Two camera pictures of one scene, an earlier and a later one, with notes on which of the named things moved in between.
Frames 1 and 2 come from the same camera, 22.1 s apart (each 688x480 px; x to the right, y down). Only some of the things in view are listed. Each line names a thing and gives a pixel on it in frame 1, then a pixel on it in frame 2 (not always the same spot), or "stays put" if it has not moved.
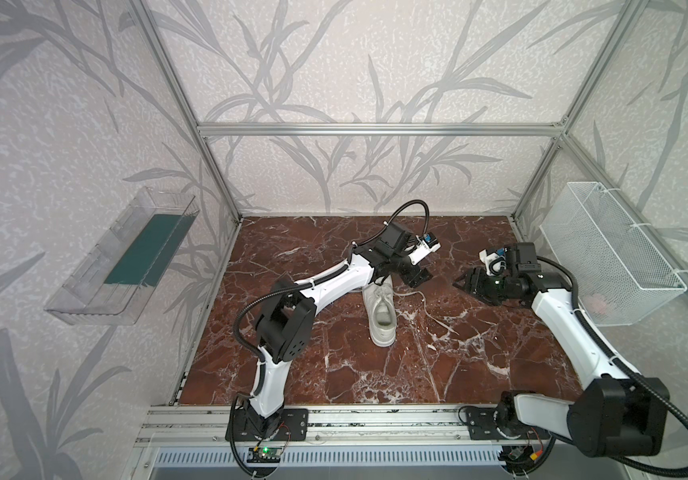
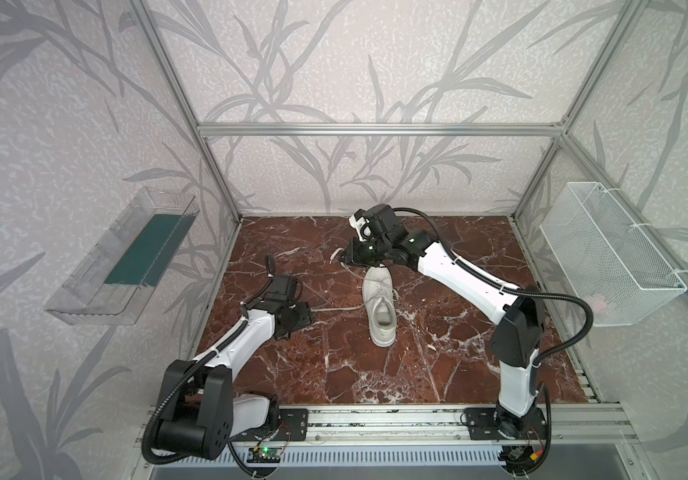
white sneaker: [380, 304] stays put
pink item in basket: [595, 302] stays put
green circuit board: [264, 455] stays put
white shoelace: [385, 291] → [392, 293]
